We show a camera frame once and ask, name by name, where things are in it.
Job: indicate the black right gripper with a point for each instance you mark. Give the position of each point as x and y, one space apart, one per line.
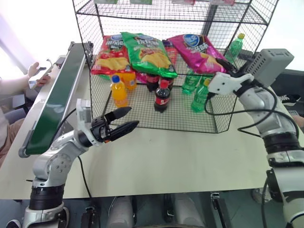
238 72

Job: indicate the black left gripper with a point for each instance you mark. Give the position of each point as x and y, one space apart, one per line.
101 129

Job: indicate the white smartphone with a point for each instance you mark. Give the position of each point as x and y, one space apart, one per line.
45 71

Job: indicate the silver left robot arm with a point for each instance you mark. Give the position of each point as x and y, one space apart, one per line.
57 164

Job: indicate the bystander forearm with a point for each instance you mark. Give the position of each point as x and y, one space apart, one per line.
13 85

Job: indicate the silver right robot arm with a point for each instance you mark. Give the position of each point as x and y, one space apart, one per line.
268 111

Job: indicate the green conveyor belt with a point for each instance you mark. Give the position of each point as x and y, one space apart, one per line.
59 95

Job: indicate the bystander bare hand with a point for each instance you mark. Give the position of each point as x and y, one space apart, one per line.
33 70

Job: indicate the green soda bottle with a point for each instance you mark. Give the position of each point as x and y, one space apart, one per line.
190 84
235 48
199 99

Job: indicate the orange soda bottle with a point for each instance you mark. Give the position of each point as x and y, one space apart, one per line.
119 93
131 82

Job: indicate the magenta chips bag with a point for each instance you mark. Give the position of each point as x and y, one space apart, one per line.
197 54

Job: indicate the grey ribbed box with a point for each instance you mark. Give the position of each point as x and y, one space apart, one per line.
268 64

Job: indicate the cola bottle red cap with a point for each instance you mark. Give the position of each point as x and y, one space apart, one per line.
162 98
171 83
152 83

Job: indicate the pink snack bag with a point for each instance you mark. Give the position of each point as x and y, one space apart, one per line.
141 77

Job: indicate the small red snack bag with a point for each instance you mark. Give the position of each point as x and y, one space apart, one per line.
171 53

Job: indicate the pink shelf label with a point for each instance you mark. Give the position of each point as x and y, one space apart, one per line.
222 2
183 1

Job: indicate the red chips bag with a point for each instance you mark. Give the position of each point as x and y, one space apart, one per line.
111 57

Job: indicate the black and white shoe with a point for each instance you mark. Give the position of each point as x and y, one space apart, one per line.
288 98

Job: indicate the green chips bag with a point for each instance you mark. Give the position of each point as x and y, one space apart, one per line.
147 54

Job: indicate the small black device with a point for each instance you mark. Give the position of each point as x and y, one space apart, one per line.
61 61

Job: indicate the white rounded robot leg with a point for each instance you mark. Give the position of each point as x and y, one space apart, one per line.
187 211
118 212

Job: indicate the green shelf label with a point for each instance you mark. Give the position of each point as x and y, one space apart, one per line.
141 1
105 1

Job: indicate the bystander torso and leg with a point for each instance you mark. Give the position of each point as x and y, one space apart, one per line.
6 135

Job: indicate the white sneaker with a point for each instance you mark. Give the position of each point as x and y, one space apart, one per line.
13 223

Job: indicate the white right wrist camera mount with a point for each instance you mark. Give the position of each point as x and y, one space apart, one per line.
225 83

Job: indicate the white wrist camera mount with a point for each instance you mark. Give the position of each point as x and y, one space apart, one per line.
225 83
83 112

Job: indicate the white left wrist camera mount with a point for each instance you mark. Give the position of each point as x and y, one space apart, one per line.
83 112

